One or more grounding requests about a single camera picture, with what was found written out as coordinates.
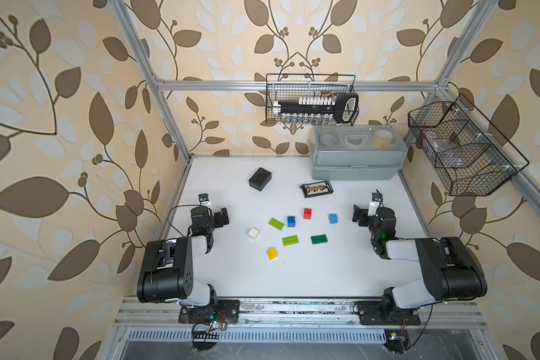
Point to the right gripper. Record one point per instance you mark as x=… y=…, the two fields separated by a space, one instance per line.
x=360 y=215

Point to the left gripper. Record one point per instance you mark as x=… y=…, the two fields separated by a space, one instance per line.
x=222 y=217

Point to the light blue lego brick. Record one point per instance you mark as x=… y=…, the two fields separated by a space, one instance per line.
x=333 y=218

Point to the white lego brick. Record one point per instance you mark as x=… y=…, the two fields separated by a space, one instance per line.
x=253 y=233

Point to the dark green lego brick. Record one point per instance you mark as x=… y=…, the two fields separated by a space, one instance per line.
x=319 y=239

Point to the lime lego brick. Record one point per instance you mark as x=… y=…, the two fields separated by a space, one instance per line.
x=290 y=240
x=278 y=225

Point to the yellow lego brick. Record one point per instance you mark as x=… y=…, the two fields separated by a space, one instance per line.
x=272 y=253

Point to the red lego brick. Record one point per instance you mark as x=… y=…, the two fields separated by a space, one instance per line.
x=307 y=214

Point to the dark blue lego brick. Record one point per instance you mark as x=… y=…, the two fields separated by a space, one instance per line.
x=291 y=221

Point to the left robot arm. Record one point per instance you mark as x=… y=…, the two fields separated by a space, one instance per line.
x=167 y=270

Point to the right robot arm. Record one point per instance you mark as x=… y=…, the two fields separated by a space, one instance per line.
x=448 y=271

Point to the black box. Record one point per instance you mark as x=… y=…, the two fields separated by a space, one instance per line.
x=260 y=179

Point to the grey plastic toolbox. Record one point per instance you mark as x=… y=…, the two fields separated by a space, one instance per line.
x=360 y=153

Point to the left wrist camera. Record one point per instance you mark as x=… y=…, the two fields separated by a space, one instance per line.
x=204 y=200

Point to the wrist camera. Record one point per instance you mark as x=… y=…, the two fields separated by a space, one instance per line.
x=376 y=202
x=204 y=200

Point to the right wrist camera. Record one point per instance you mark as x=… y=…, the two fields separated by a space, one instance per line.
x=376 y=202

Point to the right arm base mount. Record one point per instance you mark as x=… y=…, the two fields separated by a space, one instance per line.
x=375 y=313

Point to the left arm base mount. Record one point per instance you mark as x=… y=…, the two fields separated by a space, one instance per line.
x=209 y=312

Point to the right wire basket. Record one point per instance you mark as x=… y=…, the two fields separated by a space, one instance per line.
x=469 y=152

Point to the wire basket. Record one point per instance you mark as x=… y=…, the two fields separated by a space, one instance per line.
x=469 y=152
x=291 y=86

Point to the aluminium front rail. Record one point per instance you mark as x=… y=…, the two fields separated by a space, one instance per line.
x=288 y=321

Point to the back wire basket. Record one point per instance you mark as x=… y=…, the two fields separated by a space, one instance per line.
x=291 y=86

